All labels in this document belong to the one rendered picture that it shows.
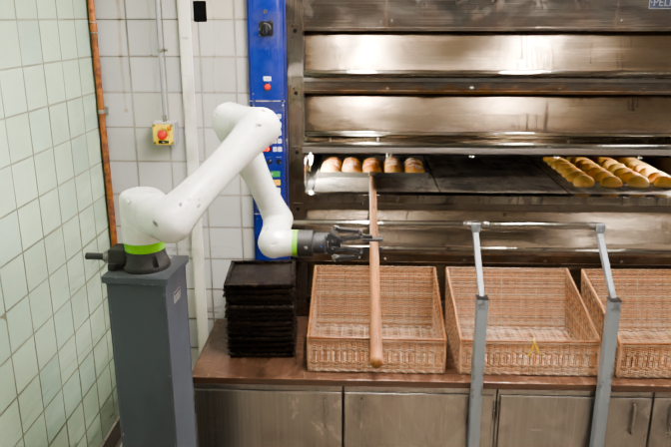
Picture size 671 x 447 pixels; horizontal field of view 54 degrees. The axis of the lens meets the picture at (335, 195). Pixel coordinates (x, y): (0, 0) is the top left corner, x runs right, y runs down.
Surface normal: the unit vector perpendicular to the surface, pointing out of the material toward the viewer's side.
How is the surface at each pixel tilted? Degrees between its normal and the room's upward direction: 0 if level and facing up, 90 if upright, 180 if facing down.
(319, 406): 90
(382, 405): 90
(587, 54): 69
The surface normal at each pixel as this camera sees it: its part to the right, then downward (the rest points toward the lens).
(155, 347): -0.11, 0.26
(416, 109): -0.04, -0.08
